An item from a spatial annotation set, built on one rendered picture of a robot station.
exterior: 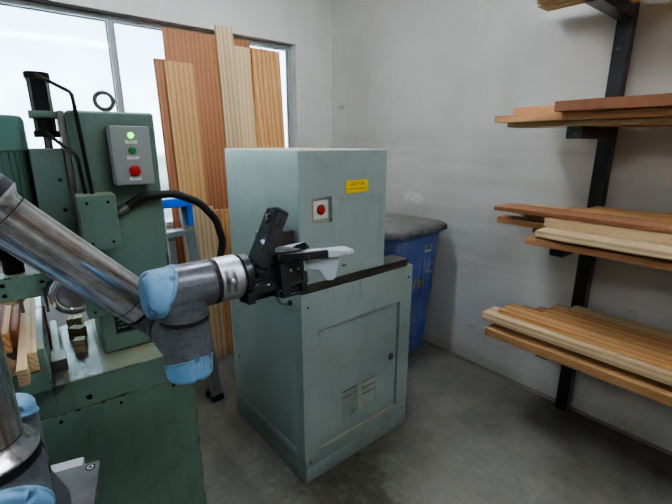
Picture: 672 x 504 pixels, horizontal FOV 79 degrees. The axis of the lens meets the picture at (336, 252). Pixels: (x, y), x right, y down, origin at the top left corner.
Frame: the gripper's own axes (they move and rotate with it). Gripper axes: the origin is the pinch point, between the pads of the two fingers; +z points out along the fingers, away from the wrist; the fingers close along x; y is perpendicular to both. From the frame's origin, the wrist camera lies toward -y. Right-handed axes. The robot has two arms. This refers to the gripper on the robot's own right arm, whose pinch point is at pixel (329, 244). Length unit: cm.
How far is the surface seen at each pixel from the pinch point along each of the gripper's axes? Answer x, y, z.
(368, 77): -166, -89, 175
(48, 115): -74, -37, -36
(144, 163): -61, -23, -17
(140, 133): -60, -31, -17
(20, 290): -81, 10, -50
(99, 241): -63, -2, -31
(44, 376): -56, 28, -49
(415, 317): -109, 78, 147
